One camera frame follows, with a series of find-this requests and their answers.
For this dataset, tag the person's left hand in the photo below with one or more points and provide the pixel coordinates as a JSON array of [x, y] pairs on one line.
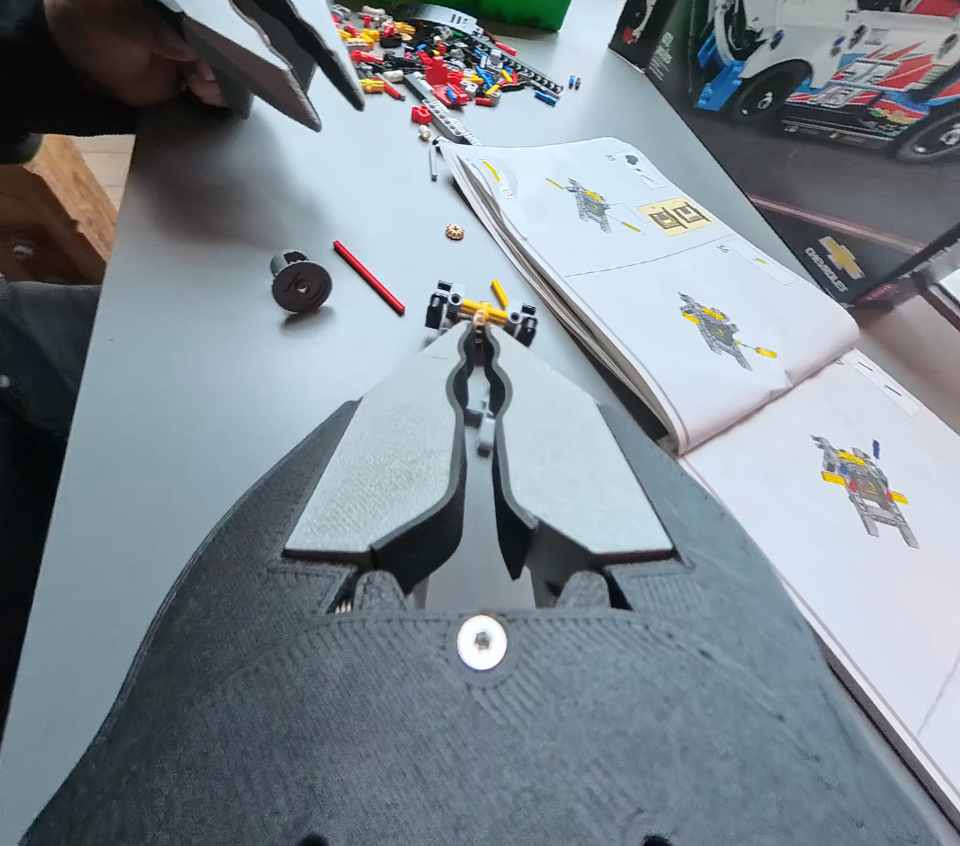
[[112, 35]]

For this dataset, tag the lego instruction booklet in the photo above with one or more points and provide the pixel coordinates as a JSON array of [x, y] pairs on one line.
[[675, 306]]

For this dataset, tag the grey lego frame assembly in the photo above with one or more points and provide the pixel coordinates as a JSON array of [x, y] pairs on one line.
[[480, 312]]

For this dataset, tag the yellow lego axle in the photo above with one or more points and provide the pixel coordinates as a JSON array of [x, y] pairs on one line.
[[499, 292]]

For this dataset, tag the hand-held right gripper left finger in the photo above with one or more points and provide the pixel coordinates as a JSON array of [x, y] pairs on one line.
[[375, 471]]

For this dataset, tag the person's left forearm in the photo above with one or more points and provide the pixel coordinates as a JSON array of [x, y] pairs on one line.
[[30, 73]]

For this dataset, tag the tan lego gear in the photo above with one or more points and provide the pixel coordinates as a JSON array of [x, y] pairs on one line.
[[454, 231]]

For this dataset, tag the red lego axle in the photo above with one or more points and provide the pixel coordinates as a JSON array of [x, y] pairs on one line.
[[369, 277]]

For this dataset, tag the dark grey lego differential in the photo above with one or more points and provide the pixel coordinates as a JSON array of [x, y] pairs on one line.
[[301, 285]]

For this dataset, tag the lego set box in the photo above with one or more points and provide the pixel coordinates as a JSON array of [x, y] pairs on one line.
[[825, 73]]

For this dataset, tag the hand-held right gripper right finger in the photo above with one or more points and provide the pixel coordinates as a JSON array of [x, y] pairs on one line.
[[577, 478]]

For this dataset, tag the thin grey lego axle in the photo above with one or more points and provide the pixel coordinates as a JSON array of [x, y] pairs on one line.
[[433, 159]]

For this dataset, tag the pile of lego pieces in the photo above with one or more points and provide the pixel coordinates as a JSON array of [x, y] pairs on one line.
[[442, 65]]

